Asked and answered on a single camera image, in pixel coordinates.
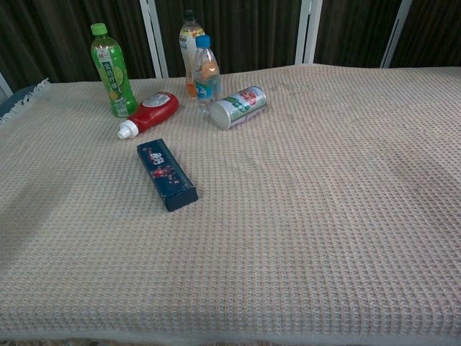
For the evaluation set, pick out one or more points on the blue glasses case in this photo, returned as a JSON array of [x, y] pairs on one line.
[[165, 173]]

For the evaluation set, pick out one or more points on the white green printed can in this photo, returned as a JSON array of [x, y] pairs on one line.
[[237, 106]]

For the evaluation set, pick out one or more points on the beige waffle weave cloth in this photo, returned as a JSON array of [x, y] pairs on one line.
[[288, 216]]

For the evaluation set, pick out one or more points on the clear water bottle blue cap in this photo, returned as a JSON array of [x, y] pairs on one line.
[[207, 90]]

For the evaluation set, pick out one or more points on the red ketchup squeeze bottle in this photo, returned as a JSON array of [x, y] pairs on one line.
[[155, 111]]

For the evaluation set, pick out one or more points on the orange drink bottle black cap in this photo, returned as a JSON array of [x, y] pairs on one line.
[[187, 47]]

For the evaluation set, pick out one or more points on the green tea bottle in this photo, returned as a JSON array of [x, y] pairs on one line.
[[113, 83]]

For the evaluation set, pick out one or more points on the dark blue table cover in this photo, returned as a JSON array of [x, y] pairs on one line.
[[11, 104]]

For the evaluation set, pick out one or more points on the white screen frame post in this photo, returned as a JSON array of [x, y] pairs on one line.
[[308, 32], [4, 84], [394, 36], [155, 39]]

